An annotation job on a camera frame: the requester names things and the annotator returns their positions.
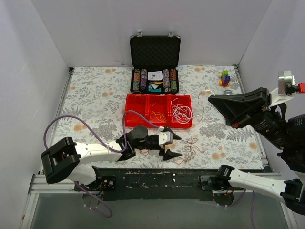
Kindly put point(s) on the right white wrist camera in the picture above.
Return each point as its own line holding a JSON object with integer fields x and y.
{"x": 284, "y": 88}

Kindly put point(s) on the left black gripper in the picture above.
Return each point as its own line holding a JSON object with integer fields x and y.
{"x": 152, "y": 142}

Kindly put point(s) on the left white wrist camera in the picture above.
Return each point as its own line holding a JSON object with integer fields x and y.
{"x": 165, "y": 136}

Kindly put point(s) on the white card deck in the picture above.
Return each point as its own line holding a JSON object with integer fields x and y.
{"x": 155, "y": 76}

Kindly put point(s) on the black handheld microphone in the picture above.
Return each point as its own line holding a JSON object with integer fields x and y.
{"x": 228, "y": 92}

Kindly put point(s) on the colourful toy block figure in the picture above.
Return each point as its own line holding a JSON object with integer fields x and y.
{"x": 224, "y": 78}

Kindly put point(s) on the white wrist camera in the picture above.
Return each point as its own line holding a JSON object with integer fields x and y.
{"x": 165, "y": 136}
{"x": 284, "y": 88}

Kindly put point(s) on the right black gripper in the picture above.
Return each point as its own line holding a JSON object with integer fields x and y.
{"x": 259, "y": 108}

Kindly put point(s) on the floral patterned table mat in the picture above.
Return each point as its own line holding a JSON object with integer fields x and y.
{"x": 95, "y": 104}

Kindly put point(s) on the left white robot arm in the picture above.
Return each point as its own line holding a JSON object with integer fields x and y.
{"x": 72, "y": 160}

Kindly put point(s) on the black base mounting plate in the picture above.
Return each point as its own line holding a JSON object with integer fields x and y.
{"x": 152, "y": 184}

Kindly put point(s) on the black poker chip case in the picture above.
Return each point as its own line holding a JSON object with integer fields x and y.
{"x": 155, "y": 53}

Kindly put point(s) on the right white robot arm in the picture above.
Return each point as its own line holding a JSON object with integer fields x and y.
{"x": 290, "y": 192}

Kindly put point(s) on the red plastic compartment tray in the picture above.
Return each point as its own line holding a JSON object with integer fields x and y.
{"x": 160, "y": 110}

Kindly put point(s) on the aluminium front rail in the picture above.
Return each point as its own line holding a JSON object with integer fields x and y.
{"x": 61, "y": 207}

